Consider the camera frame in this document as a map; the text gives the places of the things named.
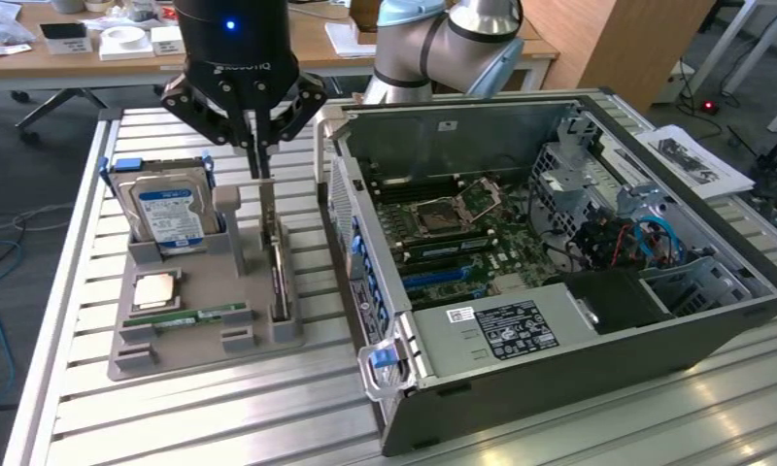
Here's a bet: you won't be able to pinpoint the grey metal disk bay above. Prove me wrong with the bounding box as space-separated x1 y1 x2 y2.
640 256 753 316

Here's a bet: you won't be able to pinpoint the white boxes on desk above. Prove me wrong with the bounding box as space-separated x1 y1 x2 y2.
98 26 155 62

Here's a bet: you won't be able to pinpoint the grey power supply unit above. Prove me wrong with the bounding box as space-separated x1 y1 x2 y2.
410 283 601 380

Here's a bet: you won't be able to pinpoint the grey plastic parts rack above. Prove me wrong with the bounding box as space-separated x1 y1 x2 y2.
107 183 306 381

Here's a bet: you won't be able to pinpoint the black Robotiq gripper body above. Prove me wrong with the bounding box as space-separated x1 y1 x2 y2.
170 0 302 116

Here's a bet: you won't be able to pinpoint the red wire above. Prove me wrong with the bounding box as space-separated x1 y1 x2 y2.
612 222 630 266

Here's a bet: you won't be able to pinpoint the wooden desk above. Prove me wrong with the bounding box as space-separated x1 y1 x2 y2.
0 0 558 93

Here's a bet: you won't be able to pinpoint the white paper stack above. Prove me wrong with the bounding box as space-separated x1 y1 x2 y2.
324 19 381 59

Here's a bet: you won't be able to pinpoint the blue wire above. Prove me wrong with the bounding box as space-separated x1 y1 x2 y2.
633 216 688 268

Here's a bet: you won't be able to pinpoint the clear plastic bag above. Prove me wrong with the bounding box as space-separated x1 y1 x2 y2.
0 0 37 45

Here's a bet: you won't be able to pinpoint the printed paper sheets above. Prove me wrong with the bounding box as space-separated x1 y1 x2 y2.
633 124 756 200

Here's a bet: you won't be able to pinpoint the graphics card with black fan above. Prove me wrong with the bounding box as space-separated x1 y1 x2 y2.
254 177 297 325

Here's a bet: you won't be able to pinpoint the blue expansion slot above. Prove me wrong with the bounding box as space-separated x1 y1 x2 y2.
401 265 468 289

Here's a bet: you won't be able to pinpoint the black desk leg with casters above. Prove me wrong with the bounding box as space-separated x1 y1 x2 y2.
15 86 111 145

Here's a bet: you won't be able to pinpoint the CPU socket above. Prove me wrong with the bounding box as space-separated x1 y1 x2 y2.
412 197 474 239

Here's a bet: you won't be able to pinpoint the green motherboard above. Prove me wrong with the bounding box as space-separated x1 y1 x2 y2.
358 159 581 312

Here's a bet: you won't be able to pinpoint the wooden cabinet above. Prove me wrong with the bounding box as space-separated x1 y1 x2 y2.
521 0 717 113

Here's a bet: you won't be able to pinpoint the hard disk with blue label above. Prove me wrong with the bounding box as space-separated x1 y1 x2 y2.
98 154 226 250

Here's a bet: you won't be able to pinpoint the metal socket cover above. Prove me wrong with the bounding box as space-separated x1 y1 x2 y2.
456 175 505 222

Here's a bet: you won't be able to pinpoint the white floor cable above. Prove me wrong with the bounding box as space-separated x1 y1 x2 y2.
0 203 71 232

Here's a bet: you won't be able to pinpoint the white box with black top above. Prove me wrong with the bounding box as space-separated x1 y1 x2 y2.
38 22 94 55

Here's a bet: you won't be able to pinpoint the open grey PC case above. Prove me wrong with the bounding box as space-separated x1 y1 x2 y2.
313 86 777 458

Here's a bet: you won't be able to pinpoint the perforated metal disk bay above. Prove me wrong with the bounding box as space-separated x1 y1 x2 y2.
529 109 629 229

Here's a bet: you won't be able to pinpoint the RAM stick with white label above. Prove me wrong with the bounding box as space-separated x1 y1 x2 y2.
404 236 493 259

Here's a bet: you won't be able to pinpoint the CPU with silver lid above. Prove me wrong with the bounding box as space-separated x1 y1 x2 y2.
131 272 183 311

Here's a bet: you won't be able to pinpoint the green RAM stick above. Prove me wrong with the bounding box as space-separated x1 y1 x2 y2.
122 302 247 327

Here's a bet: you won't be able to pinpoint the small white box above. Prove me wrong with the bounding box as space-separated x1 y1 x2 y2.
149 24 186 56

